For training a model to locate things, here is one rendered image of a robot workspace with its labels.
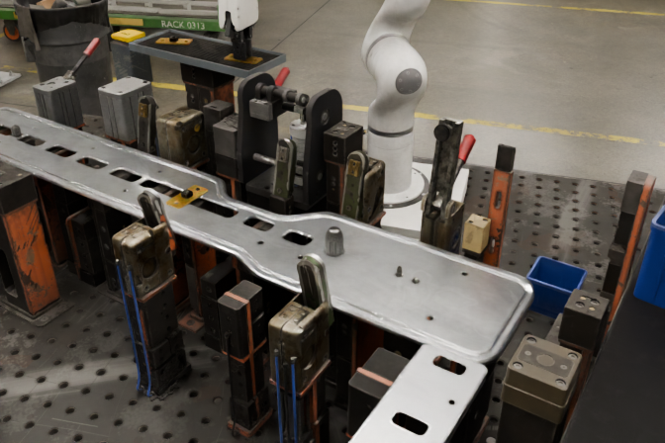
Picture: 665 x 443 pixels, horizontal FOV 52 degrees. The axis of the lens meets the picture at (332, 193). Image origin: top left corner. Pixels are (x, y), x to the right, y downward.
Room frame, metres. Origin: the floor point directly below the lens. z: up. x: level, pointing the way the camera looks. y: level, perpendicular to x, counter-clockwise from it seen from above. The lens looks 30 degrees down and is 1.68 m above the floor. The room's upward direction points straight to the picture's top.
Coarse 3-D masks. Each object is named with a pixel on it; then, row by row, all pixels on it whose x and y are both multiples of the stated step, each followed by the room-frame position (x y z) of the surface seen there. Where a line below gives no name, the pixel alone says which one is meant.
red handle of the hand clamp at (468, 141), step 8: (464, 136) 1.12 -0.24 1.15; (472, 136) 1.11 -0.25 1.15; (464, 144) 1.10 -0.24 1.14; (472, 144) 1.10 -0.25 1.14; (464, 152) 1.08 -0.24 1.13; (464, 160) 1.08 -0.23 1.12; (456, 168) 1.06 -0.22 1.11; (456, 176) 1.06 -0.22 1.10; (440, 200) 1.01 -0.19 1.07; (440, 208) 1.01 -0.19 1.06
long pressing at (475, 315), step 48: (0, 144) 1.38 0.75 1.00; (48, 144) 1.38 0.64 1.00; (96, 144) 1.38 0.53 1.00; (96, 192) 1.17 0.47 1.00; (240, 240) 1.00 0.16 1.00; (288, 240) 1.00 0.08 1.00; (384, 240) 1.00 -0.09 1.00; (288, 288) 0.87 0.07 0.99; (336, 288) 0.86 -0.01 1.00; (384, 288) 0.86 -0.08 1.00; (432, 288) 0.86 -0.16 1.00; (480, 288) 0.86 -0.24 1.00; (528, 288) 0.86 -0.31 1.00; (432, 336) 0.75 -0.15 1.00; (480, 336) 0.75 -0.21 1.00
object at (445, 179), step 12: (444, 120) 1.04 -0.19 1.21; (456, 120) 1.04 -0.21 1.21; (444, 132) 1.00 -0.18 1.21; (456, 132) 1.02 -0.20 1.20; (444, 144) 1.03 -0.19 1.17; (456, 144) 1.01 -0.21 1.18; (444, 156) 1.03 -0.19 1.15; (456, 156) 1.02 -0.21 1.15; (432, 168) 1.02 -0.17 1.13; (444, 168) 1.02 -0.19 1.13; (432, 180) 1.02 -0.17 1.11; (444, 180) 1.02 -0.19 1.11; (432, 192) 1.02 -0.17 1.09; (444, 192) 1.00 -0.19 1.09; (444, 204) 1.00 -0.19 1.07
